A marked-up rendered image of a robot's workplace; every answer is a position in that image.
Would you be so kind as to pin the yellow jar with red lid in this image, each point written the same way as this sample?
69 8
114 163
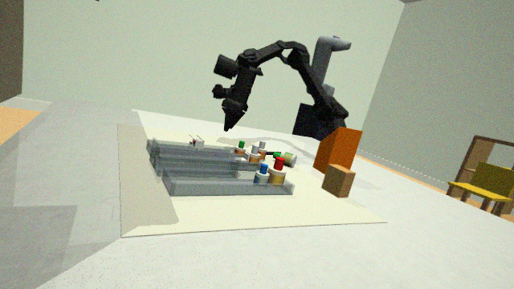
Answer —
276 171

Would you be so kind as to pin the white jar with blue cap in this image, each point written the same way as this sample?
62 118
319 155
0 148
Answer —
261 176

